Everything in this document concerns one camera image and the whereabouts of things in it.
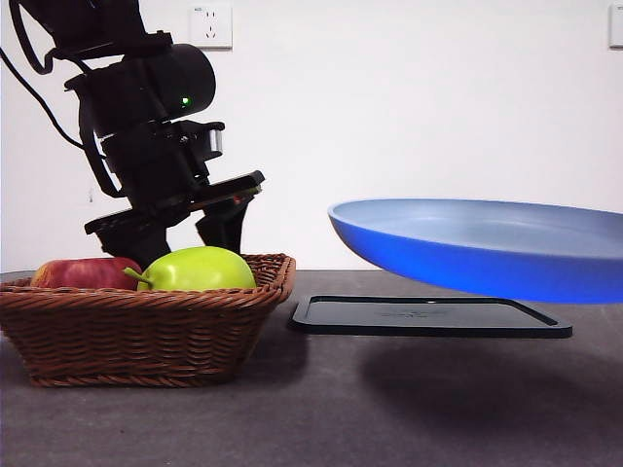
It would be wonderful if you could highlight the black flat tray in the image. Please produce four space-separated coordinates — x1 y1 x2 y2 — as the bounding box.
287 295 574 341

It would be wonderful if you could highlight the brown wicker basket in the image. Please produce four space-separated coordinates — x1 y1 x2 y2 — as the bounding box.
0 252 298 389

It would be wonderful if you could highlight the left wrist grey camera box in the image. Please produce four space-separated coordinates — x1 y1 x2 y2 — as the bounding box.
202 121 227 161

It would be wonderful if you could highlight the green apple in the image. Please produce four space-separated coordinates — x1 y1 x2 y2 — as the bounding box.
123 245 258 294

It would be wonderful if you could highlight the white wall socket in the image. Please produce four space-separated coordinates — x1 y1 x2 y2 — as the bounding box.
188 3 234 51
607 5 623 50

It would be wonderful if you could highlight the black cable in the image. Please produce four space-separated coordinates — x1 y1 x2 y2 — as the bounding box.
0 46 87 150

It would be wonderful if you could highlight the red apple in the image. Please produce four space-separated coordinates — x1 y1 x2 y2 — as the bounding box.
30 257 144 291

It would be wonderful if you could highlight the blue round plate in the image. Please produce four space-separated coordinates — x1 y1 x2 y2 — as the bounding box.
327 198 623 305

